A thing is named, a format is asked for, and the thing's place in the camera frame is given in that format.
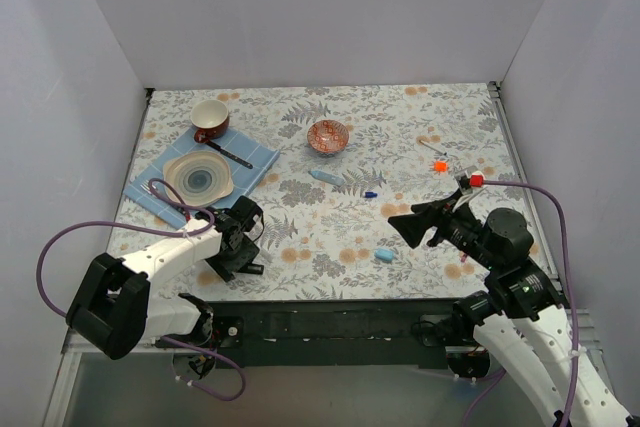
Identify orange pen cap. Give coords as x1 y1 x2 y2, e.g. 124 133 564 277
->
433 161 448 172

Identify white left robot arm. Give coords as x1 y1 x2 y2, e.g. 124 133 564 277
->
65 196 264 360

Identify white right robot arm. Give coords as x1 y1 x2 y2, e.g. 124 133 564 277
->
388 195 639 426

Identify light blue pen cap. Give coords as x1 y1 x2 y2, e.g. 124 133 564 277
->
374 248 395 263

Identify light blue marker pen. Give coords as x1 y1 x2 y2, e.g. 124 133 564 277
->
309 170 345 187

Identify beige blue ringed plate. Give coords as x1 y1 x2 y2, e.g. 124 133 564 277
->
163 150 234 207

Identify blue checked cloth napkin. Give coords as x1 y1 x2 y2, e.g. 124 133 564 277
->
124 127 279 229

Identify floral tablecloth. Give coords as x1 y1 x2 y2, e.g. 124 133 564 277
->
129 83 539 301

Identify silver fork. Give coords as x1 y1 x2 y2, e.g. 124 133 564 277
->
140 182 164 200

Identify red brown ceramic mug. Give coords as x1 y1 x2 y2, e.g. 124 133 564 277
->
190 100 230 143

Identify orange patterned bowl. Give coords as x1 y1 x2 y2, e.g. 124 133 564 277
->
307 119 350 156

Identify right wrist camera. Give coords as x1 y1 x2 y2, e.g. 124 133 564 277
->
453 166 485 195

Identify black handled knife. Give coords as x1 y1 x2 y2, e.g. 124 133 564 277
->
205 140 254 169

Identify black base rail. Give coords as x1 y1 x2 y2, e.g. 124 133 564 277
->
149 299 494 378

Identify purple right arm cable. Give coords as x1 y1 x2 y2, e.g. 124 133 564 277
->
459 179 581 427

